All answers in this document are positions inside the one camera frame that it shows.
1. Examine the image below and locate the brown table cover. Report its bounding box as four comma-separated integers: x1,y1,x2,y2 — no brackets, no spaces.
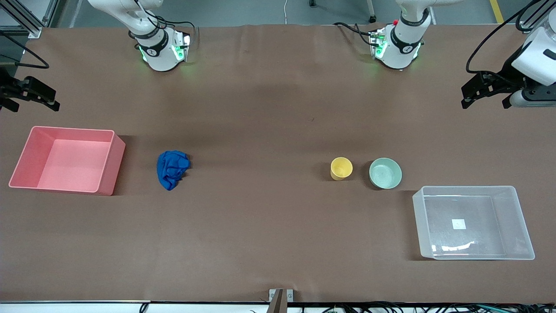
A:
0,24,556,303

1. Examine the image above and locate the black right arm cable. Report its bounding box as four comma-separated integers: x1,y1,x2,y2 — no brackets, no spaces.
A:
0,33,50,70

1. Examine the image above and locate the blue cloth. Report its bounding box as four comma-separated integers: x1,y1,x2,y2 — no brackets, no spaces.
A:
157,150,192,191

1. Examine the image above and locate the yellow plastic cup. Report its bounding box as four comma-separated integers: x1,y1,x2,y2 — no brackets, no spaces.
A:
330,157,353,181

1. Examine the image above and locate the aluminium frame profile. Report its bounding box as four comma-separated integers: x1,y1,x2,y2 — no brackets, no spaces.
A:
0,0,60,38

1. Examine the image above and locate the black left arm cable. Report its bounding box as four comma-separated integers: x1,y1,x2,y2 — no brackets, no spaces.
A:
466,0,556,73

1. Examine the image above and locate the yellow floor tape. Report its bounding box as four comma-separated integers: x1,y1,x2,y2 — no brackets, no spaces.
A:
489,0,505,23

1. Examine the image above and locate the clear plastic bin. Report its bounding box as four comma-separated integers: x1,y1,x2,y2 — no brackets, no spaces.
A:
412,186,536,260

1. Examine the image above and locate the pale green bowl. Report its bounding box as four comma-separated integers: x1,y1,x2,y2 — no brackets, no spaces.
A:
369,157,403,190

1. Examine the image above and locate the grey metal bracket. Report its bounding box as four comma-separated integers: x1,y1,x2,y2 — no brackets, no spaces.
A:
268,289,294,313

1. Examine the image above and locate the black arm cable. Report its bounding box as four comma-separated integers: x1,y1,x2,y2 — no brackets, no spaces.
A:
466,0,556,73
0,33,50,70

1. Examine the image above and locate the pink plastic bin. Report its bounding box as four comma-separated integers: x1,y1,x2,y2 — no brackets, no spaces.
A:
9,126,126,196

